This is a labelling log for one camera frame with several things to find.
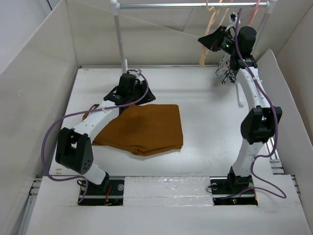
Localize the aluminium frame rail right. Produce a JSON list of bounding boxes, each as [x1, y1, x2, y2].
[[245, 70, 299, 196]]

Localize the beige wooden hanger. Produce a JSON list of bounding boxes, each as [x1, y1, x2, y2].
[[198, 0, 235, 68]]

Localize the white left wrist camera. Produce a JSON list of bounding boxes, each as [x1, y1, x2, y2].
[[127, 69, 142, 77]]

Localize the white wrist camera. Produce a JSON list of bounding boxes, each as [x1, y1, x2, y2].
[[127, 69, 142, 77], [226, 13, 238, 31]]

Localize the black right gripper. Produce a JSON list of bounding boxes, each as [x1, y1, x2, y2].
[[197, 24, 239, 56]]

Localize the aluminium frame rail left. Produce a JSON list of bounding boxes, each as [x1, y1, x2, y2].
[[16, 68, 79, 235]]

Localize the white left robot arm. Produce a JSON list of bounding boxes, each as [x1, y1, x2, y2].
[[55, 70, 155, 194]]

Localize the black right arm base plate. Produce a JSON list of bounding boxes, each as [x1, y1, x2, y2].
[[206, 177, 258, 206]]

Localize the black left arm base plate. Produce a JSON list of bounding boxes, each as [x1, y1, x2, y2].
[[77, 177, 125, 206]]

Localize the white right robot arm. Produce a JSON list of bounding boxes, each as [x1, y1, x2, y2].
[[198, 26, 282, 195]]

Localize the aluminium frame rail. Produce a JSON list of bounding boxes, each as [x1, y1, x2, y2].
[[16, 68, 79, 235], [245, 70, 299, 196]]

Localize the pink hanger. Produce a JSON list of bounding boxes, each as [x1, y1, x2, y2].
[[248, 0, 261, 26]]

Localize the brown trousers with striped trim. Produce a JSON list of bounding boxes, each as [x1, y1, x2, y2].
[[92, 104, 183, 156]]

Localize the white metal clothes rack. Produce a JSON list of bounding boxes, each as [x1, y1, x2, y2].
[[110, 0, 279, 108]]

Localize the white black printed garment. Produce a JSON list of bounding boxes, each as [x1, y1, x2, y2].
[[215, 54, 237, 85]]

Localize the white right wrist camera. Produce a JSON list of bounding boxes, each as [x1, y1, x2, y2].
[[226, 13, 238, 31]]

